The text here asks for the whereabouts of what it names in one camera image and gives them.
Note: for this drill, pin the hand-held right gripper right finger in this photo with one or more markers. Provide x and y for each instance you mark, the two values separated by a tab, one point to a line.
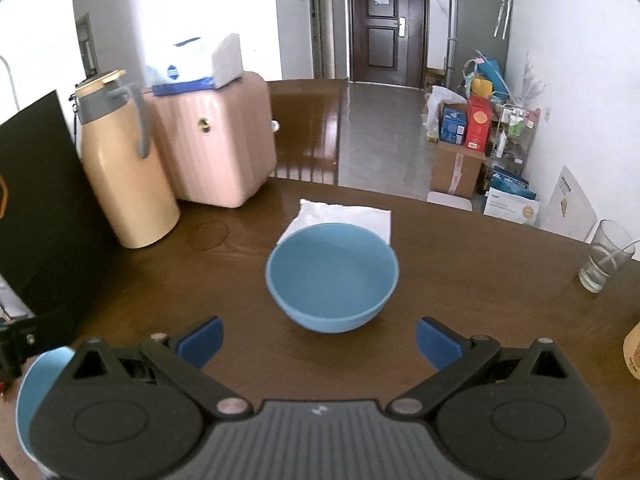
437	342

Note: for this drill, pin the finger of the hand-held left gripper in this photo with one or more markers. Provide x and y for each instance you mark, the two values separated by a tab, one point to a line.
40	332

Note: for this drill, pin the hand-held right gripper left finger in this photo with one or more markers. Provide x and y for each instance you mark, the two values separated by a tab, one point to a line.
202	342

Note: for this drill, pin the blue bowl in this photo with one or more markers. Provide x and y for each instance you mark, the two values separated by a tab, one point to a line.
37	385
330	280

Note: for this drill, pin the black paper bag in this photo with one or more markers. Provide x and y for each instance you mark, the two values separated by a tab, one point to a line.
45	210

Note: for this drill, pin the white flat pack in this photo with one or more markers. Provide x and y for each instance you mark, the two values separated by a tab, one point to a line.
510	207

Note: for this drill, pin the white paper napkin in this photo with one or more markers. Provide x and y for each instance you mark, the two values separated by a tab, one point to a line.
345	215

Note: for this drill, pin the beige thermos jug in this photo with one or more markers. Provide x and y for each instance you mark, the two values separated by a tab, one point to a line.
125	185

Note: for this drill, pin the brown cardboard box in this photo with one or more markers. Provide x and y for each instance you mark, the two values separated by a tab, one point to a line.
457	170

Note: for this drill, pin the blue flat pack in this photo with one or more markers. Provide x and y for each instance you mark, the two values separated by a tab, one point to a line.
507	182

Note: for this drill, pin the clear drinking glass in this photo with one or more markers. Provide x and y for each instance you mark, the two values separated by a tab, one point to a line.
600	265

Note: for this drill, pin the white calendar card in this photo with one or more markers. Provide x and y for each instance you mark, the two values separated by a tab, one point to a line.
567	205

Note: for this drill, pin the pink ribbed box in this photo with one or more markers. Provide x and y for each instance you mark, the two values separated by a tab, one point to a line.
215	150

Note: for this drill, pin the yellow bear mug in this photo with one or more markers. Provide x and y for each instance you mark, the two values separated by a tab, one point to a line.
634	350

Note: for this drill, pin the white straw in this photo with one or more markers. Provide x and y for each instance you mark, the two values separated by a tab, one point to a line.
622	252

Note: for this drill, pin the blue carton box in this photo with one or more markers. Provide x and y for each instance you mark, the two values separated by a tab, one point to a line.
452	125

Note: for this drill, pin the red carton box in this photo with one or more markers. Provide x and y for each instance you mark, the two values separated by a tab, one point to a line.
479	122

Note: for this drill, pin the dark wooden chair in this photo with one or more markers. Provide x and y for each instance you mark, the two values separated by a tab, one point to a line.
305	125

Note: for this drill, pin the white plastic bag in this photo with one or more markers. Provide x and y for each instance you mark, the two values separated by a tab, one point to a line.
440	97

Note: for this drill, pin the blue shopping bag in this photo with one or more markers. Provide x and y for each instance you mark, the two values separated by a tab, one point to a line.
492	72

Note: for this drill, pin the blue white tissue pack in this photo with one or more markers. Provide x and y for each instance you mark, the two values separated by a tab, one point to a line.
200	65

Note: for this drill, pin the dark brown door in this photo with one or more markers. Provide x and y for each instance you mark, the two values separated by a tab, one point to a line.
387	35

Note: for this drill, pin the grey refrigerator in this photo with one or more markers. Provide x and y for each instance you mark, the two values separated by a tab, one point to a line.
475	25

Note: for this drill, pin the white hanging umbrella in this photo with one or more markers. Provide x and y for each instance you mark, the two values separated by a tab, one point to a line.
504	2

